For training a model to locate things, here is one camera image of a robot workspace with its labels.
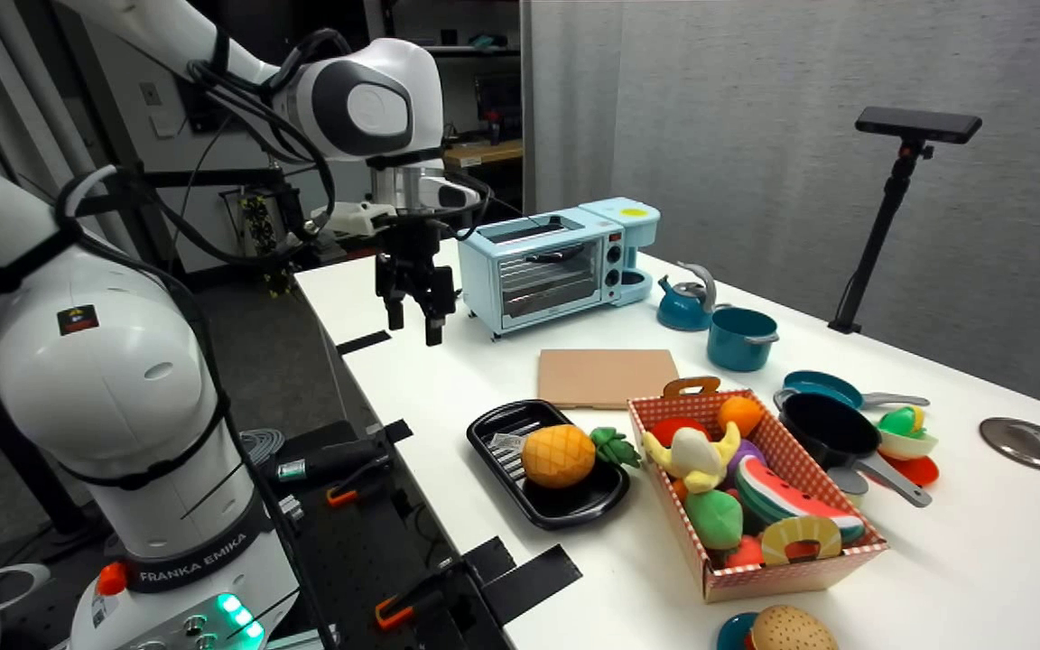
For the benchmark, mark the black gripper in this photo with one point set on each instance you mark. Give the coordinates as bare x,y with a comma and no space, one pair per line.
412,258

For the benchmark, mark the orange pineapple plush toy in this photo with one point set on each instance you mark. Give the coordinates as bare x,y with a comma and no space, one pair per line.
558,457

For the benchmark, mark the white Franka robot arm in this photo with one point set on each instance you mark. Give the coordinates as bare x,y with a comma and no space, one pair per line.
100,364

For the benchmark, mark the yellow banana plush toy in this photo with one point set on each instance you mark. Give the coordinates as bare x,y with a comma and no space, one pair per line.
694,457

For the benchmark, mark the teal toy pot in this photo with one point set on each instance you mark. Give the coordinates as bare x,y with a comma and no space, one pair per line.
737,340

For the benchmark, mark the round orange plush toy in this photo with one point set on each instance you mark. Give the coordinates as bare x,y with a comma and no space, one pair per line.
743,413

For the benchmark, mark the green pear plush toy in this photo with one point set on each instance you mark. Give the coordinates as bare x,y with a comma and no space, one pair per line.
718,520

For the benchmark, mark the watermelon slice plush toy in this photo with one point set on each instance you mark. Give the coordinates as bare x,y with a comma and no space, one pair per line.
794,496

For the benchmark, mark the teal toy pan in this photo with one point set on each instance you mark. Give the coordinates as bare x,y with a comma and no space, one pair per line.
828,383

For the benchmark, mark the black toy frying pan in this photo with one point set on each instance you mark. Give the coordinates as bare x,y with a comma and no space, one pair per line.
831,428

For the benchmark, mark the red checkered cardboard box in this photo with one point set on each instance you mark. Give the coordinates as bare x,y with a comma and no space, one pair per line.
776,580

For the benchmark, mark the teal toy plate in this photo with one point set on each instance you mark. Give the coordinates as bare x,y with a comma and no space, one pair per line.
734,635

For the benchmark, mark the toy burger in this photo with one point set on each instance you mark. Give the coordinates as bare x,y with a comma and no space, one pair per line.
794,630

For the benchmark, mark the toy bowl with green vegetable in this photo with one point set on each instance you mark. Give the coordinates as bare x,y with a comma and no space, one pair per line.
905,432

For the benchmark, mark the red toy plate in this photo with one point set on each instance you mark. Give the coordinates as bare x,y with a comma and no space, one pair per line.
920,470

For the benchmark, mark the black tape strip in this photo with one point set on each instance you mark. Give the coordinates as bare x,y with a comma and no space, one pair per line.
362,340
533,580
397,432

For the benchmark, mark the light blue toaster oven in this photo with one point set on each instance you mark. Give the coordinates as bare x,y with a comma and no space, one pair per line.
558,266

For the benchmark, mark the black ribbed plastic tray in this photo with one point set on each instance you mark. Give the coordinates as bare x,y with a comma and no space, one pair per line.
516,449

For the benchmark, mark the black screwdriver with green band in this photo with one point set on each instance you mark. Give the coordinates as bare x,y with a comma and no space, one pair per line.
328,459

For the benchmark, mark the tan cutting board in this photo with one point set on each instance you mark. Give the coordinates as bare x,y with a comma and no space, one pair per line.
604,376

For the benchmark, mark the black stand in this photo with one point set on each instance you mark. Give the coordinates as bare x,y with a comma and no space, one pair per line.
894,204

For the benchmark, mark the round metal table grommet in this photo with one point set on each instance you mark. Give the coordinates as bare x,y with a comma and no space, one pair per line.
1031,446

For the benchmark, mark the black perforated mount plate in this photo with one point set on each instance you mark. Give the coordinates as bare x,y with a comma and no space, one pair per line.
379,553

